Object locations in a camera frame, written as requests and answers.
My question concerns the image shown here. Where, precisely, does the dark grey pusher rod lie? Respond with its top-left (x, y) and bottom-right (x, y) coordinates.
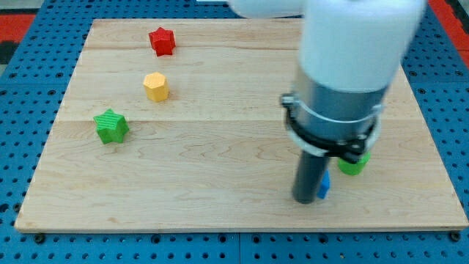
top-left (292, 151), bottom-right (330, 204)

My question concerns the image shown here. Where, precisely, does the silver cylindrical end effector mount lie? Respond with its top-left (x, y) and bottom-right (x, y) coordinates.
top-left (281, 67), bottom-right (388, 164)

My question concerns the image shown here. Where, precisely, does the blue triangle block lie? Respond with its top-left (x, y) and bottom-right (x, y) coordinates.
top-left (317, 170), bottom-right (330, 199)

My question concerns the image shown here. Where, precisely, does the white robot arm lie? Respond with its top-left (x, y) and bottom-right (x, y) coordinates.
top-left (229, 0), bottom-right (426, 204)

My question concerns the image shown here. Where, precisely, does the green circle block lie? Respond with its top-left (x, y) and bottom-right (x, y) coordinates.
top-left (337, 152), bottom-right (371, 176)

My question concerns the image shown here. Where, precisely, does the light wooden board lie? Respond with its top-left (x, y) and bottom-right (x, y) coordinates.
top-left (15, 19), bottom-right (468, 233)

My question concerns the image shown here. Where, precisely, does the yellow hexagon block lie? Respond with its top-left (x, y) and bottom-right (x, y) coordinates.
top-left (143, 72), bottom-right (169, 102)

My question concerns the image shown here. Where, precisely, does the red star block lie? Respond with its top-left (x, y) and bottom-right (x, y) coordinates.
top-left (148, 27), bottom-right (176, 56)

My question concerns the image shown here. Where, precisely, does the green star block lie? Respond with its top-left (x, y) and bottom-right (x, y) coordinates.
top-left (93, 109), bottom-right (129, 144)

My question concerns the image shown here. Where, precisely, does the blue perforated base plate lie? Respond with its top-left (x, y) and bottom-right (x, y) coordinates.
top-left (1, 0), bottom-right (468, 263)

